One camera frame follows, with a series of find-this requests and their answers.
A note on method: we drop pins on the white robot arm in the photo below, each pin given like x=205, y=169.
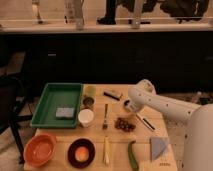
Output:
x=198, y=144

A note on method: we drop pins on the orange red bowl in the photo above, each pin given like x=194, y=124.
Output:
x=40, y=149

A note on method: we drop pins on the small black tan block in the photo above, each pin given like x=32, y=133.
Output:
x=113, y=94

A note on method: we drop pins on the white cup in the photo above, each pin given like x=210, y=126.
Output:
x=86, y=117

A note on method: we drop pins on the metal fork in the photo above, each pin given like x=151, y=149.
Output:
x=105, y=124

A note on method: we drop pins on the bunch of dark grapes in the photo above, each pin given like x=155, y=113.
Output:
x=124, y=125

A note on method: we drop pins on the green plastic tray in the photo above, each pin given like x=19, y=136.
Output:
x=55, y=96

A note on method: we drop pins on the grey blue sponge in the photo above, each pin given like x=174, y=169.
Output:
x=65, y=113

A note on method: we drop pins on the yellow corn cob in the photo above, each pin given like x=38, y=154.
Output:
x=106, y=153

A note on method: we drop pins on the orange fruit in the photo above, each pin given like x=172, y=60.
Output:
x=81, y=154

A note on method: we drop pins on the grey folded cloth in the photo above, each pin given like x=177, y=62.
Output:
x=159, y=147

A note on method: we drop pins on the green chili pepper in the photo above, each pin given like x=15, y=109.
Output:
x=133, y=162

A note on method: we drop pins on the black office chair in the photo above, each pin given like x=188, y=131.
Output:
x=10, y=108

